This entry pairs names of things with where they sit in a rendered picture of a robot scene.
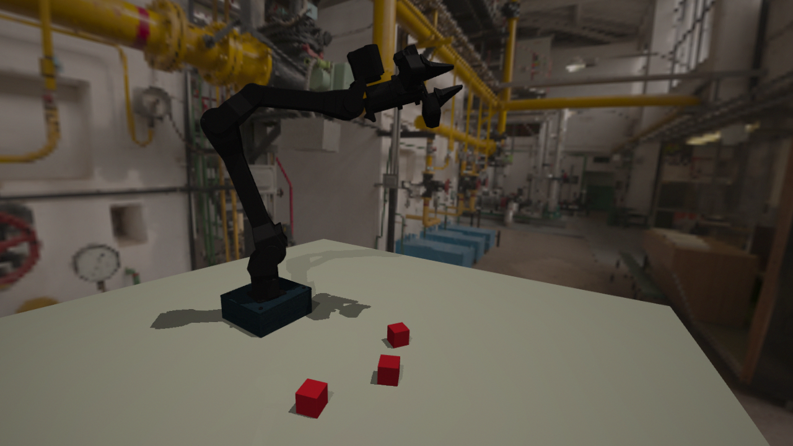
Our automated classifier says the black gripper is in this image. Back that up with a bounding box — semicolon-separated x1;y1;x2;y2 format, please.
387;54;463;128

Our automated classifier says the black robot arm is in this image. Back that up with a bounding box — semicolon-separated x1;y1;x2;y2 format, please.
200;44;426;304

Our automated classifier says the red cube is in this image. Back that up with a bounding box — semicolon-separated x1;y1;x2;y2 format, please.
387;322;410;348
377;354;400;387
296;378;328;419

